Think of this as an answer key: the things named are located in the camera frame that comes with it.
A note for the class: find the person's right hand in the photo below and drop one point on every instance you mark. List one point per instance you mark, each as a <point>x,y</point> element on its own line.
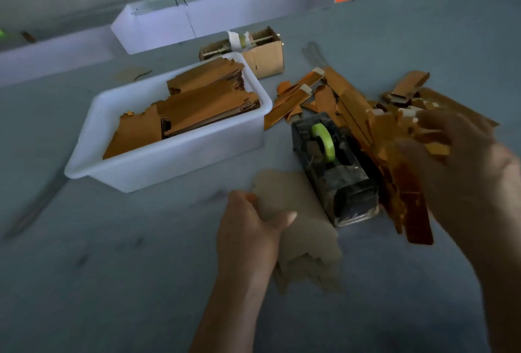
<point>468,178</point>

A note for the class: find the person's left hand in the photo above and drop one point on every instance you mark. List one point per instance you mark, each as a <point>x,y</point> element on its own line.
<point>248,243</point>

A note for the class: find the pile of beige blanks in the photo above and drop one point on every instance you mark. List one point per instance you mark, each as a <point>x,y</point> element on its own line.
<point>305,218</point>

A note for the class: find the pile of gold boxes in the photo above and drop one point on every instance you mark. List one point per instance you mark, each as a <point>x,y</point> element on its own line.
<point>358,112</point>

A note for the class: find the gold cartons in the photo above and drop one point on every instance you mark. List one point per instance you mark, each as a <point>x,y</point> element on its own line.
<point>208,103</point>

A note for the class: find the person's left forearm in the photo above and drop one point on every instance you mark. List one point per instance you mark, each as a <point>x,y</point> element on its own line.
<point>228,320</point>

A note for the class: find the person's right forearm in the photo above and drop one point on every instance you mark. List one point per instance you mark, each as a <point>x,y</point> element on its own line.
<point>503,304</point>

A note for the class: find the black tape dispenser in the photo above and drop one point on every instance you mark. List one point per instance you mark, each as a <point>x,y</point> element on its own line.
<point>342,186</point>

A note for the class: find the white plastic bin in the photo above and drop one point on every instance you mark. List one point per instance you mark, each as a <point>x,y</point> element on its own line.
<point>163,161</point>

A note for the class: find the green tape roll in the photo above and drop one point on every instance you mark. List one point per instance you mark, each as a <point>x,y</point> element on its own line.
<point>324,139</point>

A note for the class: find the small cardboard box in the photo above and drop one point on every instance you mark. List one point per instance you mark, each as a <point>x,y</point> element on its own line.
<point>267,56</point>

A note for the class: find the small brown object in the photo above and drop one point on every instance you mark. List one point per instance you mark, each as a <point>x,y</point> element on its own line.
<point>28,37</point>

